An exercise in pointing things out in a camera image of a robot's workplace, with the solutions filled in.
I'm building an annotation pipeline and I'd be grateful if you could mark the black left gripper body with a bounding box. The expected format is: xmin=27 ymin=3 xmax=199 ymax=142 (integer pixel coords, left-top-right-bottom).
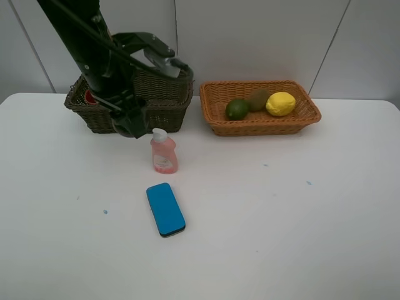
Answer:
xmin=81 ymin=56 xmax=147 ymax=119

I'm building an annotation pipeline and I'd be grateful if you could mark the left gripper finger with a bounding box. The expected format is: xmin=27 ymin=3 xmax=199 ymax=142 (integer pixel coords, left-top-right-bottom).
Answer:
xmin=111 ymin=106 xmax=149 ymax=139

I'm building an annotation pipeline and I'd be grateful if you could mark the red plastic cup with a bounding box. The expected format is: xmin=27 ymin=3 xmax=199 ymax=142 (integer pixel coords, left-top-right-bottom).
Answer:
xmin=84 ymin=90 xmax=97 ymax=105

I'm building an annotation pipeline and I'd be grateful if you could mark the pink soap bottle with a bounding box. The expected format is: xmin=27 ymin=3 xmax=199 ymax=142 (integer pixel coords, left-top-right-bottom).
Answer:
xmin=151 ymin=128 xmax=178 ymax=174

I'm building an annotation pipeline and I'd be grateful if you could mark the blue board eraser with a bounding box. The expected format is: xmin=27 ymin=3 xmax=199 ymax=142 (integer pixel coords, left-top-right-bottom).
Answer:
xmin=146 ymin=182 xmax=186 ymax=238

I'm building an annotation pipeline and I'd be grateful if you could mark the green lime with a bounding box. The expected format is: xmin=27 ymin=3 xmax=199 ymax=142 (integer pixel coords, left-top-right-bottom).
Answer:
xmin=225 ymin=98 xmax=249 ymax=121

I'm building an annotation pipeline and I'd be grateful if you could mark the brown kiwi fruit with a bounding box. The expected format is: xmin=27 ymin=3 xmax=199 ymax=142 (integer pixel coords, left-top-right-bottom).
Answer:
xmin=247 ymin=88 xmax=269 ymax=112

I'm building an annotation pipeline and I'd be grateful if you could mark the yellow lemon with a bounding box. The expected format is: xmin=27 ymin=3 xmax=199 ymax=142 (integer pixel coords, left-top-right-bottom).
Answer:
xmin=266 ymin=92 xmax=296 ymax=117

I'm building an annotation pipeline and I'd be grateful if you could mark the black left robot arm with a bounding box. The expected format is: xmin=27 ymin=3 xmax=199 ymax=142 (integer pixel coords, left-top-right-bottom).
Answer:
xmin=38 ymin=1 xmax=148 ymax=139

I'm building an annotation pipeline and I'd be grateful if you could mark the dark brown wicker basket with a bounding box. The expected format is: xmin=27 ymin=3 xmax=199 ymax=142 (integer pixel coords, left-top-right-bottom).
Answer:
xmin=64 ymin=71 xmax=193 ymax=134

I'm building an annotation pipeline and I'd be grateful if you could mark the orange wicker basket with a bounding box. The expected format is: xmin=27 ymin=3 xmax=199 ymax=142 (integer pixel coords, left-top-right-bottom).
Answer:
xmin=199 ymin=80 xmax=321 ymax=136

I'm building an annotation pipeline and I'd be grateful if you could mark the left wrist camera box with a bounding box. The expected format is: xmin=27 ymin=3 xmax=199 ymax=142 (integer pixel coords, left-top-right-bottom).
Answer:
xmin=112 ymin=32 xmax=181 ymax=78

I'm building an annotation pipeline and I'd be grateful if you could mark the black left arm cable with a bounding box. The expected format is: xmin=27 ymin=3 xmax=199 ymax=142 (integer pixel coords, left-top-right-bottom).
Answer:
xmin=49 ymin=0 xmax=195 ymax=91

